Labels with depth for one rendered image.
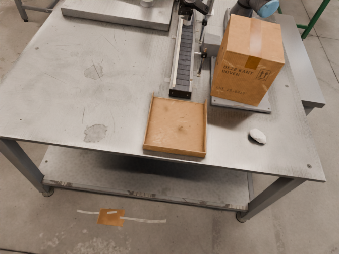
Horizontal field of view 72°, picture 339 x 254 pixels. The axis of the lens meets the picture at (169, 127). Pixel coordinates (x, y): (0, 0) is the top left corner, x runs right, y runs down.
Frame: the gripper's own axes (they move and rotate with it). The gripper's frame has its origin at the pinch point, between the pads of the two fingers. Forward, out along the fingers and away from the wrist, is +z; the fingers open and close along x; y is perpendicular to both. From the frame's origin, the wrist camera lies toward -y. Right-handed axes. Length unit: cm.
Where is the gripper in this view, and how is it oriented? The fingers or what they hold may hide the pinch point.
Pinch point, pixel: (188, 19)
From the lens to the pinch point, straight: 154.4
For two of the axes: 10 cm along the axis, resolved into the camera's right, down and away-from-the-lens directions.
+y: -9.9, -1.4, -0.3
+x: -1.4, 9.9, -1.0
